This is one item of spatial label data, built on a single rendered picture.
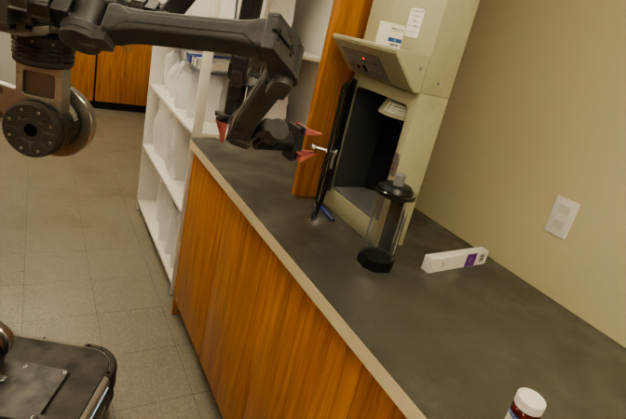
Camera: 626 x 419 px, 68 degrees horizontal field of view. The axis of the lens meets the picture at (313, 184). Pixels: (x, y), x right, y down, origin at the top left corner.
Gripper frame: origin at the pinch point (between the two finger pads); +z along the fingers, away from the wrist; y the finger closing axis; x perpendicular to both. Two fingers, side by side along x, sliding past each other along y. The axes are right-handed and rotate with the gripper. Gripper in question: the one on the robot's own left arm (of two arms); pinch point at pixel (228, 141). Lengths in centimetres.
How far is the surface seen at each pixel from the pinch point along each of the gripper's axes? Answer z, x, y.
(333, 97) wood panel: -20.6, -9.2, 30.9
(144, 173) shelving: 81, 179, 12
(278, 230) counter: 16.4, -33.3, 6.5
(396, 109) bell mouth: -24, -35, 36
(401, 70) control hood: -36, -46, 26
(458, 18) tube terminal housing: -51, -46, 39
